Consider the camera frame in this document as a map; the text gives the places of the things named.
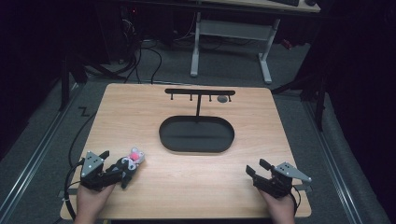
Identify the bundle of black cables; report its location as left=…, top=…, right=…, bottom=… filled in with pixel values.
left=120, top=8, right=163, bottom=85

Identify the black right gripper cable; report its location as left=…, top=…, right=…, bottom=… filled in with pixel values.
left=290, top=185, right=303, bottom=216

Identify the white-legged desk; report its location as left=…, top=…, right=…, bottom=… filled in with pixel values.
left=189, top=0, right=321, bottom=85

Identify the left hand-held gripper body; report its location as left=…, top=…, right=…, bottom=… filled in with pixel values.
left=79, top=150, right=125, bottom=191

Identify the black hook rack with tray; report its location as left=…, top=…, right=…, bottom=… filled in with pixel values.
left=158, top=88, right=236, bottom=154

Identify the black keyboard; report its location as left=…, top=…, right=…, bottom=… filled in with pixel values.
left=268, top=0, right=302, bottom=7

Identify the black metal stand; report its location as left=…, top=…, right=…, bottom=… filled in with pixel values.
left=270, top=66, right=329, bottom=133
left=58, top=54, right=127, bottom=112

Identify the person's left hand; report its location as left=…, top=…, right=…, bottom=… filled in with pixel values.
left=73, top=182, right=117, bottom=224

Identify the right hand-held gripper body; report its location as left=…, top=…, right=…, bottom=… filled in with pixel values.
left=252, top=161, right=313, bottom=199

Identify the metal floor rail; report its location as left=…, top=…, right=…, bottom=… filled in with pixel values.
left=0, top=82, right=82, bottom=218
left=302, top=101, right=365, bottom=224

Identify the person's right hand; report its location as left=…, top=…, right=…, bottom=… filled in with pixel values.
left=257, top=188, right=296, bottom=224

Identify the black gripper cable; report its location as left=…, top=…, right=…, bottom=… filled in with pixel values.
left=290, top=185, right=303, bottom=216
left=63, top=158, right=86, bottom=222

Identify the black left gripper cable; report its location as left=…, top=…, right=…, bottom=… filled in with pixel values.
left=63, top=158, right=86, bottom=222

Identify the grey and pink plush keychain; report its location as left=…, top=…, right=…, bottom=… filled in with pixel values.
left=115, top=147, right=147, bottom=189

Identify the black cable on floor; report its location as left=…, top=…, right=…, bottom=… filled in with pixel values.
left=67, top=111, right=97, bottom=168

